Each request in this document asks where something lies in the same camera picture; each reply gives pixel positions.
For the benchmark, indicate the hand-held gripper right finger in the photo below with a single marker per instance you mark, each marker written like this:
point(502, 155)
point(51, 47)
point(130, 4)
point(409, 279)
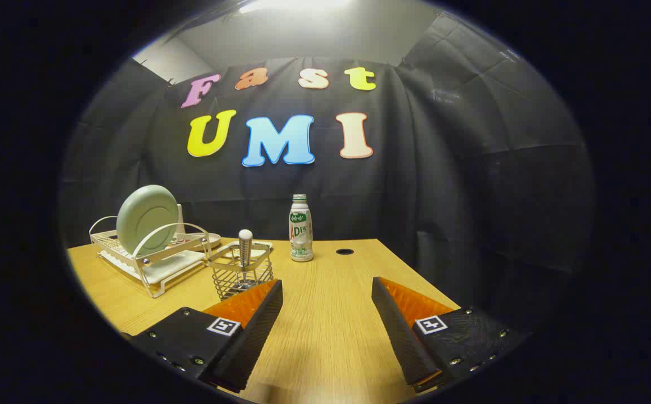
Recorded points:
point(398, 331)

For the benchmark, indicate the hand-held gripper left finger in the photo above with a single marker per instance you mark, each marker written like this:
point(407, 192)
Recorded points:
point(258, 331)

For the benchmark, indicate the pale green plate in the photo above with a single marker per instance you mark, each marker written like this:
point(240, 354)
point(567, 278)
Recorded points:
point(146, 219)

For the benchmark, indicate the white drink bottle green label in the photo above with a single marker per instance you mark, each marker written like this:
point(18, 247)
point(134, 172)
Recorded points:
point(301, 235)

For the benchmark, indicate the white drip tray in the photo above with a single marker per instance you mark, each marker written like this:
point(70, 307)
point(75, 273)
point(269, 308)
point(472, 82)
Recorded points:
point(174, 268)

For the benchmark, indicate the white toaster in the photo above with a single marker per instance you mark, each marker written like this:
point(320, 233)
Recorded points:
point(180, 221)

